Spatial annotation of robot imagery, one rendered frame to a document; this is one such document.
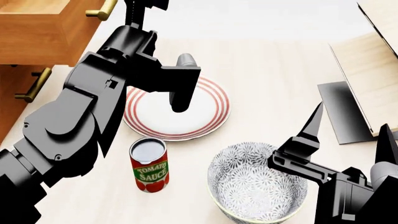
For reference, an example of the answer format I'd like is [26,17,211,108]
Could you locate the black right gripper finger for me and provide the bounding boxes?
[277,101,325,162]
[374,123,398,166]

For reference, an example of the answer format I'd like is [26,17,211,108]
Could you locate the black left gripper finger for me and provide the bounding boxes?
[160,65,202,113]
[123,0,170,30]

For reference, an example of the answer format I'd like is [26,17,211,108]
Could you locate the open wooden drawer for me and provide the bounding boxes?
[0,0,108,67]

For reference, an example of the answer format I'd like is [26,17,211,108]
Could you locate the brown wooden cabinet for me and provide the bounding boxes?
[0,62,55,144]

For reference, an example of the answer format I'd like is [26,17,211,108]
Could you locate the white plate with red rings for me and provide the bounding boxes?
[122,75,232,142]

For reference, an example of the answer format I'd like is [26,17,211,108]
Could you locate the flat black panel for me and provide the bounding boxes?
[317,80,379,146]

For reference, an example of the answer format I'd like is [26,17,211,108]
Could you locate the white bowl with floral pattern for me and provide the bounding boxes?
[206,142,309,224]

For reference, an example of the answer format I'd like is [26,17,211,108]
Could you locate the tomato sauce can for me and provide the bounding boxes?
[129,136,170,194]

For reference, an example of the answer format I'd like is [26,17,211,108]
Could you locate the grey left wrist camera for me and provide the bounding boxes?
[176,52,198,68]

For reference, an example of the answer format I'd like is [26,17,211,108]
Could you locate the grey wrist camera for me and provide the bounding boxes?
[369,160,398,189]
[176,52,198,68]

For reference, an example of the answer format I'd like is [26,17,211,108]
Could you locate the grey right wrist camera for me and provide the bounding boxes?
[369,160,398,189]

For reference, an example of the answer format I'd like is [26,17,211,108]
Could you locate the brass handle of open drawer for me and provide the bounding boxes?
[85,0,119,19]

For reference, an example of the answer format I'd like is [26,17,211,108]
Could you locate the brass handle of closed drawer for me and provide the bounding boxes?
[14,67,53,104]

